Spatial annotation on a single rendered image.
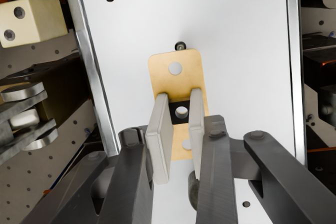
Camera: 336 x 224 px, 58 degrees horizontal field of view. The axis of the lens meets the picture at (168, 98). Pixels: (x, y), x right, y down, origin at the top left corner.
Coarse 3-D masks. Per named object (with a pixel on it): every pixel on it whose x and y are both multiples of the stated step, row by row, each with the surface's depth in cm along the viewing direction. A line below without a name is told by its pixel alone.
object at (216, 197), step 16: (208, 144) 14; (224, 144) 13; (208, 160) 12; (224, 160) 12; (208, 176) 11; (224, 176) 11; (208, 192) 10; (224, 192) 10; (208, 208) 9; (224, 208) 9
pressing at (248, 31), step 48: (96, 0) 30; (144, 0) 29; (192, 0) 29; (240, 0) 29; (288, 0) 29; (96, 48) 31; (144, 48) 31; (240, 48) 30; (288, 48) 30; (96, 96) 32; (144, 96) 32; (240, 96) 32; (288, 96) 31; (288, 144) 33; (240, 192) 35
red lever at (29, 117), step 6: (30, 108) 27; (36, 108) 27; (18, 114) 26; (24, 114) 26; (30, 114) 26; (36, 114) 27; (12, 120) 26; (18, 120) 26; (24, 120) 26; (30, 120) 27; (36, 120) 27; (12, 126) 26; (18, 126) 26; (24, 126) 26; (30, 126) 27
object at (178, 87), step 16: (192, 48) 21; (160, 64) 21; (192, 64) 21; (160, 80) 22; (176, 80) 22; (192, 80) 22; (176, 96) 22; (176, 112) 22; (208, 112) 22; (176, 128) 23; (176, 144) 23
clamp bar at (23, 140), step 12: (36, 96) 27; (0, 108) 24; (12, 108) 24; (24, 108) 25; (0, 120) 23; (48, 120) 28; (0, 132) 24; (24, 132) 26; (36, 132) 26; (0, 144) 24; (12, 144) 24; (24, 144) 25; (0, 156) 22
